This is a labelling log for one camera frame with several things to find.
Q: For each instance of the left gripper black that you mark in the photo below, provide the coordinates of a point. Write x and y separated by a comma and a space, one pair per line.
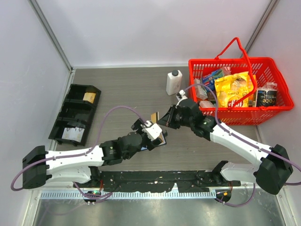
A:
138, 127

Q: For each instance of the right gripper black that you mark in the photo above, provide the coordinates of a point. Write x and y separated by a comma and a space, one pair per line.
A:
168, 119

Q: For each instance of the black leather card holder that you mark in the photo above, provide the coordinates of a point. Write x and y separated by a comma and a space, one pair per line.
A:
162, 136

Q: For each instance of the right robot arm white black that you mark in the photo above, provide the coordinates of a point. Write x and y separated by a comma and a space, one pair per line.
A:
268, 167

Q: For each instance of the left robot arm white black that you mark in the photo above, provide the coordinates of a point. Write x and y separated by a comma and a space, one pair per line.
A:
41, 167

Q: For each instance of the white cards in tray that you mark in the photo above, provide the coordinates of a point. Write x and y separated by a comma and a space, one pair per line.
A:
74, 134

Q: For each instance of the yellow card in tray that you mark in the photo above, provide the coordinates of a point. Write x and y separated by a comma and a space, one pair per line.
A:
89, 96

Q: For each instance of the white bottle black cap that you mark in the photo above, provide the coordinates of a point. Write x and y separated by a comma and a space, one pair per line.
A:
173, 83

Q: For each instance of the pale wrapped snack pack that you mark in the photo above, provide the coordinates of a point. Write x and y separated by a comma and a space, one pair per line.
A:
201, 92

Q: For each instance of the blue box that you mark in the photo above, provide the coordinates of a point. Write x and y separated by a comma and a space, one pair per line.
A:
208, 81

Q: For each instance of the black compartment tray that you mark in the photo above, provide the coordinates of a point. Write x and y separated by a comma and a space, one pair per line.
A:
75, 113

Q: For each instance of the yellow Lays chips bag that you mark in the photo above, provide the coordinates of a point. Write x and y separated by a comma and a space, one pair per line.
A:
231, 88

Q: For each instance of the green sponge pack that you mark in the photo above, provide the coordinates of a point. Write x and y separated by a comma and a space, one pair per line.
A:
219, 73

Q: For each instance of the red plastic shopping basket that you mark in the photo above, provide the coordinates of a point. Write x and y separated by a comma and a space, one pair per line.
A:
265, 70

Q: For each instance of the orange snack box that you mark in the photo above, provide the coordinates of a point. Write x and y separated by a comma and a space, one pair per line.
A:
250, 88

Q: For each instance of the black snack package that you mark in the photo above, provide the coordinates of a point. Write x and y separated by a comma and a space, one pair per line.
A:
266, 95

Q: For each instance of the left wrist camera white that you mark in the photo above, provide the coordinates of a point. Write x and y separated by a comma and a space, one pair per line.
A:
152, 130

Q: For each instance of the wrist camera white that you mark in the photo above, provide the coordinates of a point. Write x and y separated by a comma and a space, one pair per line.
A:
152, 130
181, 95

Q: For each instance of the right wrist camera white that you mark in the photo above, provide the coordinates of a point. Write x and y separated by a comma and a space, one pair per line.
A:
181, 95

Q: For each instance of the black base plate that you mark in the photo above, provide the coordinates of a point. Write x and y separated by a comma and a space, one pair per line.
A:
156, 181

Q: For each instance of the white cable duct rail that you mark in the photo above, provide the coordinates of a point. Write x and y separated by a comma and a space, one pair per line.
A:
173, 194

